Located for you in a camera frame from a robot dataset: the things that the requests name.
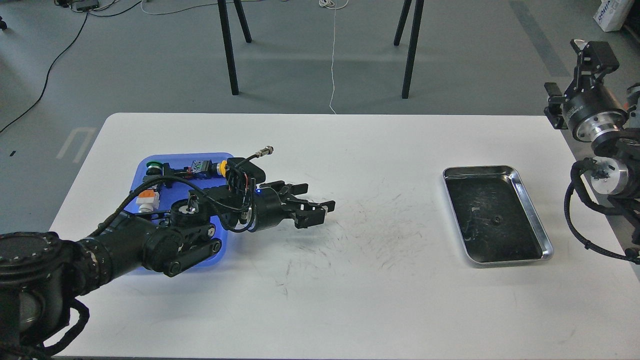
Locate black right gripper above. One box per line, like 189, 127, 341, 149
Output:
544, 39, 628, 142

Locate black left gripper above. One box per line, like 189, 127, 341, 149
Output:
249, 181, 336, 233

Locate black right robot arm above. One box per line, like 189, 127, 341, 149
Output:
544, 39, 640, 265

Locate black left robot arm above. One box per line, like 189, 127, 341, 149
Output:
0, 146, 336, 360

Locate industrial push button assembly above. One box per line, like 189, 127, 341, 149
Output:
125, 153, 230, 214

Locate blue plastic tray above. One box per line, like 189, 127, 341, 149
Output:
125, 152, 231, 276

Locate silver metal tray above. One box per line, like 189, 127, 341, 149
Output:
442, 165, 554, 268

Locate black table legs left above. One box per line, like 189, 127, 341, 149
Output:
217, 0, 253, 96

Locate black table legs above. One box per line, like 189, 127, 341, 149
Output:
217, 0, 253, 96
393, 0, 425, 100

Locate black table legs right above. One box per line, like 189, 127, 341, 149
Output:
393, 0, 425, 100

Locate white cable on floor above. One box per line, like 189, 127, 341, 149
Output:
318, 0, 349, 115

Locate black cable on floor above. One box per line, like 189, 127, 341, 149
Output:
0, 0, 143, 134

